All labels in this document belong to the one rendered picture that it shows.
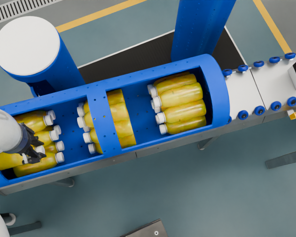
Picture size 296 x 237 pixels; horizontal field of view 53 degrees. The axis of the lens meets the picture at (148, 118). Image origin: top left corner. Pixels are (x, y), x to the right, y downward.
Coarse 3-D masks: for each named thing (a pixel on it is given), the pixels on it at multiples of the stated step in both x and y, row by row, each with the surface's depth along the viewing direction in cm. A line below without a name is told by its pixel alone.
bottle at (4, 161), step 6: (36, 150) 107; (0, 156) 106; (6, 156) 105; (12, 156) 105; (18, 156) 105; (0, 162) 105; (6, 162) 105; (12, 162) 105; (18, 162) 106; (0, 168) 106; (6, 168) 107
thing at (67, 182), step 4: (60, 180) 179; (64, 180) 189; (68, 180) 199; (72, 180) 213; (52, 184) 176; (56, 184) 181; (60, 184) 186; (64, 184) 192; (68, 184) 198; (72, 184) 208
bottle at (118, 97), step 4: (120, 92) 113; (108, 96) 112; (112, 96) 111; (116, 96) 111; (120, 96) 111; (108, 100) 111; (112, 100) 111; (116, 100) 111; (120, 100) 111; (124, 100) 111; (84, 104) 112; (84, 108) 111; (88, 108) 110; (84, 112) 111
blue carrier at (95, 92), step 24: (144, 72) 106; (168, 72) 104; (192, 72) 125; (216, 72) 102; (48, 96) 104; (72, 96) 102; (96, 96) 101; (144, 96) 126; (216, 96) 102; (72, 120) 125; (96, 120) 98; (144, 120) 126; (216, 120) 106; (72, 144) 123; (144, 144) 107
